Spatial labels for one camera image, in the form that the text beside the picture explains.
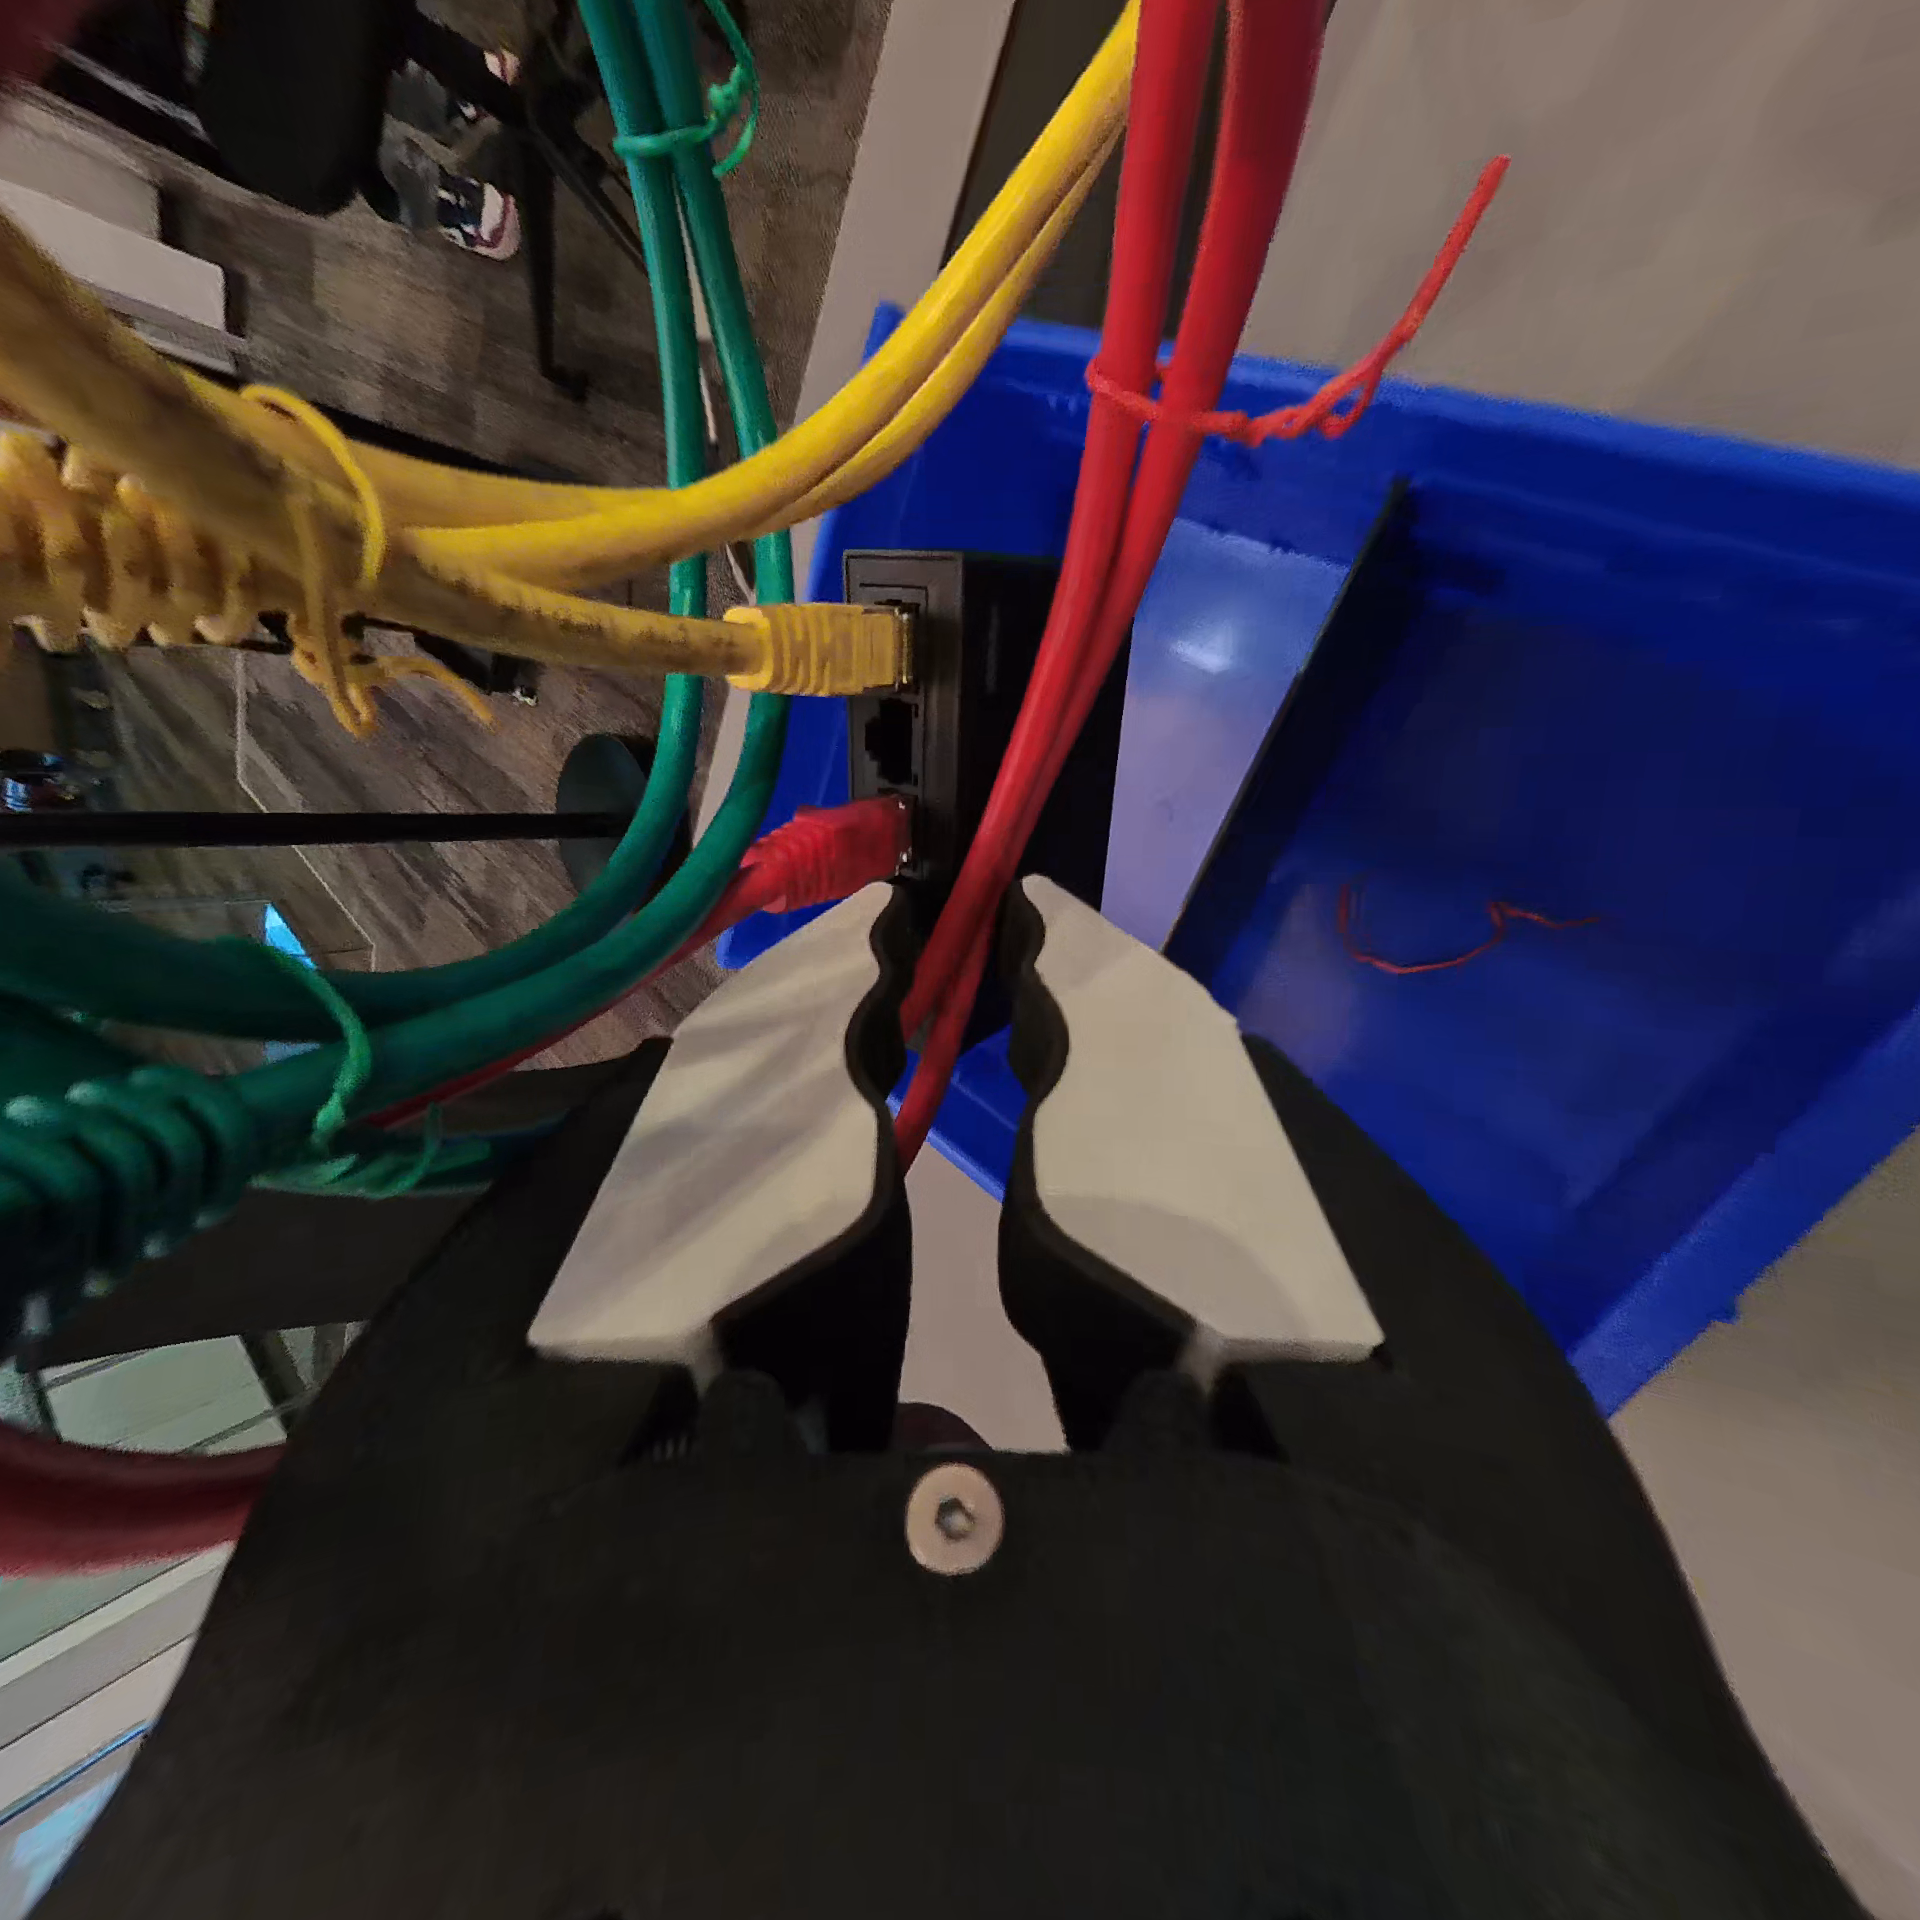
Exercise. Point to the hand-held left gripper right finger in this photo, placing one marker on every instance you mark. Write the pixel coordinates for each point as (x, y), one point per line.
(1201, 1185)

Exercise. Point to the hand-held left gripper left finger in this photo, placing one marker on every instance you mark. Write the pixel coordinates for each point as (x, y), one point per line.
(721, 1171)

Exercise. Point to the black ethernet switch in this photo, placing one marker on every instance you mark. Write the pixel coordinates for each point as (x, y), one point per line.
(961, 720)

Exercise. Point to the blue plastic bin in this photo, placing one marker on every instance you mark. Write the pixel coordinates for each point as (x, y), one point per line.
(1575, 779)

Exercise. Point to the green twist tie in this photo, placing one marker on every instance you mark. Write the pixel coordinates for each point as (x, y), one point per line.
(675, 139)
(353, 1049)

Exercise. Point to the red twist tie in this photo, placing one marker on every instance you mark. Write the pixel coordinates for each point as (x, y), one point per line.
(1155, 402)
(1546, 916)

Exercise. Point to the black pole stand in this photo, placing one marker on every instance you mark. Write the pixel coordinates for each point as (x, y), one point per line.
(301, 828)

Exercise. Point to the yellow twist tie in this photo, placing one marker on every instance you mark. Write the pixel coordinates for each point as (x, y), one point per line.
(370, 523)

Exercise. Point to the patterned sneaker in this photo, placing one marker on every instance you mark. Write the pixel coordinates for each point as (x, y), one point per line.
(477, 213)

